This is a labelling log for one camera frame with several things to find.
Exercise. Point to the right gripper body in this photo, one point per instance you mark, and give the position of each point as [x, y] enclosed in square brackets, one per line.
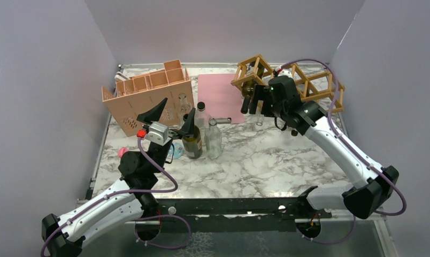
[268, 108]

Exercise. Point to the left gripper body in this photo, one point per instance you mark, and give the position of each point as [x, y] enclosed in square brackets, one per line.
[168, 140]

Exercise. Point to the white item behind basket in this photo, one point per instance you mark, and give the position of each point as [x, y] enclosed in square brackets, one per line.
[119, 76]

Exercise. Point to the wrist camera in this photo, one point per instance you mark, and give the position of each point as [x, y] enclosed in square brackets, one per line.
[156, 132]
[280, 71]

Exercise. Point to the light blue toy package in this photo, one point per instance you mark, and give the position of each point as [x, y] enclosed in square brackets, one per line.
[175, 151]

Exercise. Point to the dark bottle black cap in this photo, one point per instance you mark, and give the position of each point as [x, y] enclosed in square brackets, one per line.
[246, 91]

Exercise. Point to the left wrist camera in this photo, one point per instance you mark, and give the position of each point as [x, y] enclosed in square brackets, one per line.
[156, 132]

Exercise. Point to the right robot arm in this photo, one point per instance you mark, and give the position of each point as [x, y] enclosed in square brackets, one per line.
[371, 183]

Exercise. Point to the large clear glass jar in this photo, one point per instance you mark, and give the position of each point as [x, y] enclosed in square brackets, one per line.
[202, 118]

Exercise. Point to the pink capped small bottle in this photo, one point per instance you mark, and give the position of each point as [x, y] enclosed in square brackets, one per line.
[122, 151]

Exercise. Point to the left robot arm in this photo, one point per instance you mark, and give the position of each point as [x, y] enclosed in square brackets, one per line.
[131, 197]

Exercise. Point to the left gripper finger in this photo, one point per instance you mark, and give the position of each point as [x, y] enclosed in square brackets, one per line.
[154, 114]
[187, 130]

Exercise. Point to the peach plastic organizer basket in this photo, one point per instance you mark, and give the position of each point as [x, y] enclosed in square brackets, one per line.
[143, 92]

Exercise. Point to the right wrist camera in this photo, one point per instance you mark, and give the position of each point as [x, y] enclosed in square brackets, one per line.
[280, 71]

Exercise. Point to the dark bottle silver neck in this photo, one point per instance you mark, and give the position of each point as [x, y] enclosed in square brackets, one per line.
[193, 144]

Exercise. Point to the clear glass bottle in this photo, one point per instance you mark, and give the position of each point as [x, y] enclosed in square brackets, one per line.
[185, 106]

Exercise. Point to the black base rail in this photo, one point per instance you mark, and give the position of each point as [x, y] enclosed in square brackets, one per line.
[233, 214]

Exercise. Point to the wooden wine rack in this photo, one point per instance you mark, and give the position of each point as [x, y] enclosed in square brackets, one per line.
[322, 86]

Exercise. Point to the pink clipboard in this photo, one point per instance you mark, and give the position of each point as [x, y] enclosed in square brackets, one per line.
[222, 100]

